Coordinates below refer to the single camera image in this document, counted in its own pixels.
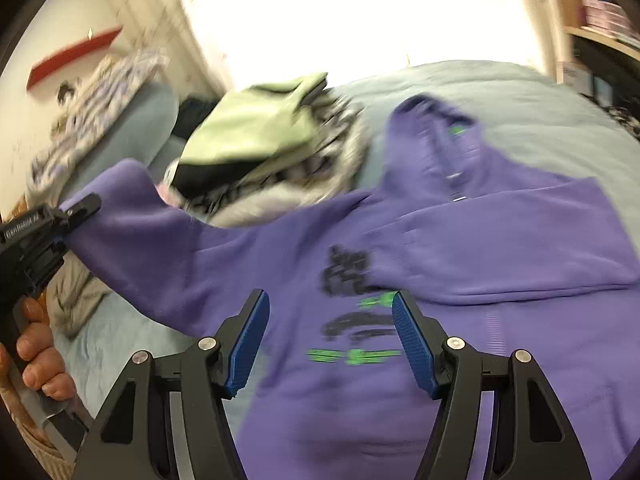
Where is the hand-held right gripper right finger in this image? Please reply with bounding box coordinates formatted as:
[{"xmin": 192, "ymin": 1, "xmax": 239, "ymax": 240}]
[{"xmin": 391, "ymin": 290, "xmax": 593, "ymax": 480}]

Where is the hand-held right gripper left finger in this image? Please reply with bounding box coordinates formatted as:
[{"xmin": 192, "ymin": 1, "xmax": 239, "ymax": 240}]
[{"xmin": 72, "ymin": 288, "xmax": 271, "ymax": 480}]

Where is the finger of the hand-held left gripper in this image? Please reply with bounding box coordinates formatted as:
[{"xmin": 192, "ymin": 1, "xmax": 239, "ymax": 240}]
[{"xmin": 57, "ymin": 192, "xmax": 102, "ymax": 233}]

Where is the purple hoodie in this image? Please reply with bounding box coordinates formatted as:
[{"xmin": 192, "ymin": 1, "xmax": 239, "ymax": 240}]
[{"xmin": 59, "ymin": 92, "xmax": 640, "ymax": 480}]

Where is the person's left hand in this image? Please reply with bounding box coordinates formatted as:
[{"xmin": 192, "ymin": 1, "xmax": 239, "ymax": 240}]
[{"xmin": 0, "ymin": 297, "xmax": 78, "ymax": 403}]

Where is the beige cloth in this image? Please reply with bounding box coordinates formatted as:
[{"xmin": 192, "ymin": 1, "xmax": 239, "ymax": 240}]
[{"xmin": 45, "ymin": 250, "xmax": 116, "ymax": 338}]

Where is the blue pillow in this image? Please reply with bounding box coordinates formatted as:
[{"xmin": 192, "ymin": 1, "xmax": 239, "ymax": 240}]
[{"xmin": 75, "ymin": 80, "xmax": 181, "ymax": 196}]

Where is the purple white patterned blanket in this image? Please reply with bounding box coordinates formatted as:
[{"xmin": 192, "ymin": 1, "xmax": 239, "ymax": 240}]
[{"xmin": 27, "ymin": 47, "xmax": 171, "ymax": 196}]

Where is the black garment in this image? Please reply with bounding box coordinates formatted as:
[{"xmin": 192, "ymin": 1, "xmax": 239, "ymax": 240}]
[{"xmin": 172, "ymin": 160, "xmax": 251, "ymax": 201}]

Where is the light green garment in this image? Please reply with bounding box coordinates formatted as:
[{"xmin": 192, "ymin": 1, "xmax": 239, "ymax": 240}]
[{"xmin": 177, "ymin": 72, "xmax": 331, "ymax": 186}]

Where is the woven basket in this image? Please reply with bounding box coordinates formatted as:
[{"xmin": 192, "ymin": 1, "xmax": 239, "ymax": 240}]
[{"xmin": 0, "ymin": 390, "xmax": 76, "ymax": 480}]

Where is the cream floral curtain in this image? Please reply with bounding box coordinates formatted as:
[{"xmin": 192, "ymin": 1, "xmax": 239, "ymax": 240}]
[{"xmin": 105, "ymin": 0, "xmax": 566, "ymax": 106}]

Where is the light blue bedsheet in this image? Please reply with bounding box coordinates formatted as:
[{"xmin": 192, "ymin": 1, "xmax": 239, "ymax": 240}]
[{"xmin": 50, "ymin": 60, "xmax": 640, "ymax": 411}]

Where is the black white spotted cloth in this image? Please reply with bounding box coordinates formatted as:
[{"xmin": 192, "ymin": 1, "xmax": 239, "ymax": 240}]
[{"xmin": 600, "ymin": 102, "xmax": 640, "ymax": 141}]

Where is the white box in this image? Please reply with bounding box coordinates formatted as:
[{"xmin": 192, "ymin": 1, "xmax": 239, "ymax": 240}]
[{"xmin": 555, "ymin": 60, "xmax": 596, "ymax": 93}]

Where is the wooden shelf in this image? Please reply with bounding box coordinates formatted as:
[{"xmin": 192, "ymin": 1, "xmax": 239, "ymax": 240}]
[{"xmin": 560, "ymin": 0, "xmax": 640, "ymax": 56}]

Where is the stack of pink boxes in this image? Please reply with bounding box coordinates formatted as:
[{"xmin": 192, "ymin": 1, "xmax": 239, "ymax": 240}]
[{"xmin": 580, "ymin": 0, "xmax": 638, "ymax": 41}]

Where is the dark wall sticker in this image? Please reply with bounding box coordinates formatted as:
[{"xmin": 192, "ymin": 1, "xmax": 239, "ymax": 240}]
[{"xmin": 55, "ymin": 82, "xmax": 81, "ymax": 106}]

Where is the red wall shelf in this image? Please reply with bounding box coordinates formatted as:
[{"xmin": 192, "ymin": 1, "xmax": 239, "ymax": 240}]
[{"xmin": 26, "ymin": 25, "xmax": 123, "ymax": 92}]

